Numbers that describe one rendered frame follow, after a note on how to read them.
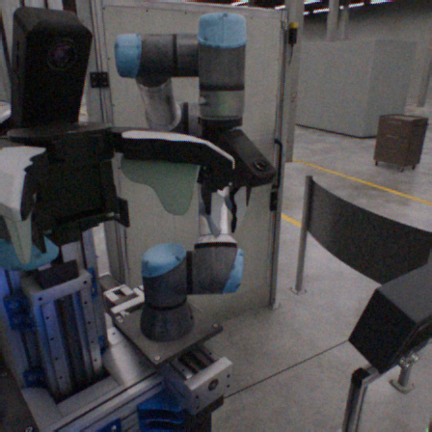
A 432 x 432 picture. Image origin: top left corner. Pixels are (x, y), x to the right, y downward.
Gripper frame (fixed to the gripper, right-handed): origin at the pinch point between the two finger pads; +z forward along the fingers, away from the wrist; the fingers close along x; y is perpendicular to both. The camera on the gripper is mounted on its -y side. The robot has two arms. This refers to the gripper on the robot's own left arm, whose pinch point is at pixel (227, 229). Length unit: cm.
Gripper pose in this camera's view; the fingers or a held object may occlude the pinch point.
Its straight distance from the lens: 68.6
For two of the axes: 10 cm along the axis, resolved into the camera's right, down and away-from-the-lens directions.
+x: -8.5, 2.0, -4.9
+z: 0.0, 9.2, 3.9
